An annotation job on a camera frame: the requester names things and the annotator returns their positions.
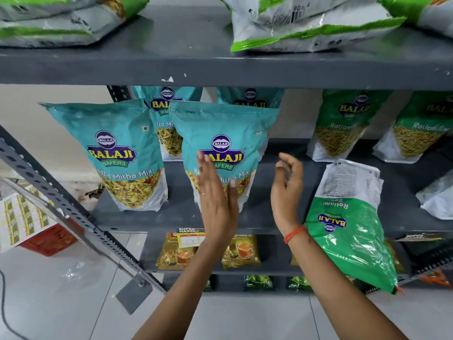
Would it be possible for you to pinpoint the red cardboard box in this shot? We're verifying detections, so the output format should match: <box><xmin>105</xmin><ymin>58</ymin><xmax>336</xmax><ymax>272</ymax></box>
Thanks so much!
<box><xmin>19</xmin><ymin>223</ymin><xmax>81</xmax><ymax>258</ymax></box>

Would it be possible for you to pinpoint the person's left forearm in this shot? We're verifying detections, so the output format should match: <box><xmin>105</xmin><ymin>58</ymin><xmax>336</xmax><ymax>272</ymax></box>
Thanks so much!
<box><xmin>133</xmin><ymin>237</ymin><xmax>235</xmax><ymax>340</ymax></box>

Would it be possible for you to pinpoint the person's right hand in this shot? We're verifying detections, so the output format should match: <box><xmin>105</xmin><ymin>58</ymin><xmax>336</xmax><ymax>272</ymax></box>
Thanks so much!
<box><xmin>270</xmin><ymin>152</ymin><xmax>306</xmax><ymax>238</ymax></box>

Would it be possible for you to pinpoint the teal snack mix packet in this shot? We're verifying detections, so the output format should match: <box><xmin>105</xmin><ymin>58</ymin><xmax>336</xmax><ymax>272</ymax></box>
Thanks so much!
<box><xmin>40</xmin><ymin>99</ymin><xmax>169</xmax><ymax>212</ymax></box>
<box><xmin>169</xmin><ymin>101</ymin><xmax>281</xmax><ymax>213</ymax></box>
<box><xmin>216</xmin><ymin>87</ymin><xmax>285</xmax><ymax>109</ymax></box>
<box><xmin>130</xmin><ymin>86</ymin><xmax>203</xmax><ymax>162</ymax></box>

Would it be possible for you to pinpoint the crumpled clear plastic wrap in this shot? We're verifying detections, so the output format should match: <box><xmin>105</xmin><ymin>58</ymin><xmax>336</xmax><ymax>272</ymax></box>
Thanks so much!
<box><xmin>59</xmin><ymin>259</ymin><xmax>93</xmax><ymax>282</ymax></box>

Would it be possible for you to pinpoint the person's right forearm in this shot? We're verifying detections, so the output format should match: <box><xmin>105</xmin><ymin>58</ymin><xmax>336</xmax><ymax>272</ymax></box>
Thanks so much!
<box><xmin>280</xmin><ymin>226</ymin><xmax>410</xmax><ymax>340</ymax></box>

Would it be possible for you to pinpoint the dark green tea packet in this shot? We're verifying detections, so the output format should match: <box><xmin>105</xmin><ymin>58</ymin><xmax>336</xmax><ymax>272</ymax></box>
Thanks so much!
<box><xmin>285</xmin><ymin>276</ymin><xmax>313</xmax><ymax>293</ymax></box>
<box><xmin>244</xmin><ymin>275</ymin><xmax>274</xmax><ymax>291</ymax></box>

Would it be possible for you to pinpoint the white green snack packet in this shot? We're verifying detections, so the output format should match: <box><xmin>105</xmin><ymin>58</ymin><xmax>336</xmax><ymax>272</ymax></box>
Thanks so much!
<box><xmin>230</xmin><ymin>3</ymin><xmax>406</xmax><ymax>53</ymax></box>
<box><xmin>0</xmin><ymin>0</ymin><xmax>150</xmax><ymax>22</ymax></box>
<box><xmin>219</xmin><ymin>0</ymin><xmax>356</xmax><ymax>26</ymax></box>
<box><xmin>378</xmin><ymin>0</ymin><xmax>453</xmax><ymax>29</ymax></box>
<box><xmin>0</xmin><ymin>3</ymin><xmax>127</xmax><ymax>49</ymax></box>

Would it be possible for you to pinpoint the yellow red shelf price label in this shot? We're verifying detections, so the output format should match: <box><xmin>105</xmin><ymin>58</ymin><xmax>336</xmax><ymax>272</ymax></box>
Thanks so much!
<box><xmin>176</xmin><ymin>227</ymin><xmax>206</xmax><ymax>248</ymax></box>

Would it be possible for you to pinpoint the yellow tea packet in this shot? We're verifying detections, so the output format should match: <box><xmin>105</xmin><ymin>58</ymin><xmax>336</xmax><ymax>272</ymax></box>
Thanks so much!
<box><xmin>222</xmin><ymin>234</ymin><xmax>262</xmax><ymax>270</ymax></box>
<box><xmin>156</xmin><ymin>233</ymin><xmax>197</xmax><ymax>270</ymax></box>

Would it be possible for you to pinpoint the orange thread wristband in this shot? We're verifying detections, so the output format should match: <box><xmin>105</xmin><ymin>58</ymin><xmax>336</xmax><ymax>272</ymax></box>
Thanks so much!
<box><xmin>283</xmin><ymin>225</ymin><xmax>308</xmax><ymax>244</ymax></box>

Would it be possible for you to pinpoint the grey metal foot plate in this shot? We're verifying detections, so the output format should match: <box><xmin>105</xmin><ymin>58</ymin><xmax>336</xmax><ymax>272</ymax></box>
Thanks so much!
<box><xmin>116</xmin><ymin>272</ymin><xmax>153</xmax><ymax>315</ymax></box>

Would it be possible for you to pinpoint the sheet of yellow labels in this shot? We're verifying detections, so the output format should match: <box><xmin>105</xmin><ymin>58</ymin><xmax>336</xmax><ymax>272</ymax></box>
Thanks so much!
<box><xmin>0</xmin><ymin>187</ymin><xmax>52</xmax><ymax>254</ymax></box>

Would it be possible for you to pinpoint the black cable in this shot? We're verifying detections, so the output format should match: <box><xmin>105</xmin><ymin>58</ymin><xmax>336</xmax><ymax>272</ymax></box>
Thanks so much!
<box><xmin>0</xmin><ymin>269</ymin><xmax>29</xmax><ymax>340</ymax></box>

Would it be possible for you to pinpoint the orange packet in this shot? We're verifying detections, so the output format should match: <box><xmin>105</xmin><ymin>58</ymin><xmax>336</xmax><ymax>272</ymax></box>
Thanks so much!
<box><xmin>420</xmin><ymin>268</ymin><xmax>452</xmax><ymax>288</ymax></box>

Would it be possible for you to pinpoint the person's left hand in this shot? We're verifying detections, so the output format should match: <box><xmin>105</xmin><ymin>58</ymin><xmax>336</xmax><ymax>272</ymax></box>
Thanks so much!
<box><xmin>196</xmin><ymin>151</ymin><xmax>240</xmax><ymax>247</ymax></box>

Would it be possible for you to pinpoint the grey slotted metal angle bar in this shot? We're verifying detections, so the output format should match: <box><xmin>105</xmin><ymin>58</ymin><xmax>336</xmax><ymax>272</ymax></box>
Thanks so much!
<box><xmin>0</xmin><ymin>124</ymin><xmax>168</xmax><ymax>293</ymax></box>

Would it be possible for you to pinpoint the grey metal shelving unit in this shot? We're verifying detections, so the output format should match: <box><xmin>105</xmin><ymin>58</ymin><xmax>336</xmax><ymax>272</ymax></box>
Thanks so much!
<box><xmin>0</xmin><ymin>0</ymin><xmax>453</xmax><ymax>295</ymax></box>

